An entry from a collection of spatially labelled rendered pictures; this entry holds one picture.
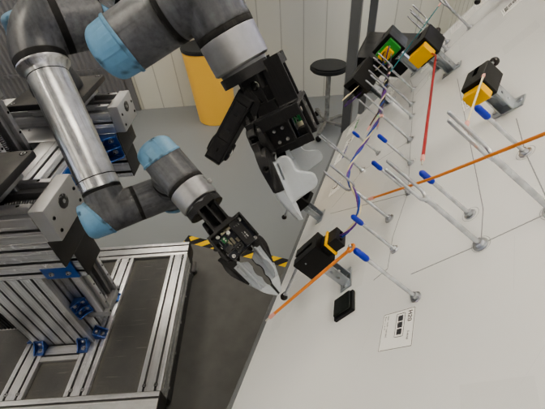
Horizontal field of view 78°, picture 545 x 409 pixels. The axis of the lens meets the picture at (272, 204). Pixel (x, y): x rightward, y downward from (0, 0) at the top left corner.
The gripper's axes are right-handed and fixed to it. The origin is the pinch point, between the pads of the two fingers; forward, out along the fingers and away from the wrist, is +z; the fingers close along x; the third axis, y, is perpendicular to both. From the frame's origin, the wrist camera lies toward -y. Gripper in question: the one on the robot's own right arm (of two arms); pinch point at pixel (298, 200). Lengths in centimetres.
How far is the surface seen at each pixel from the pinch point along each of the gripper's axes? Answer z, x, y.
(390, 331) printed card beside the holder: 13.2, -15.2, 8.3
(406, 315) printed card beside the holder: 12.1, -14.3, 10.6
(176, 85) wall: -40, 296, -172
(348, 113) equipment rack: 14, 94, 1
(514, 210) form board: 5.6, -9.0, 24.5
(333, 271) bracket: 13.5, -1.3, 0.2
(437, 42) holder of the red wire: -5, 43, 30
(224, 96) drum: -8, 262, -115
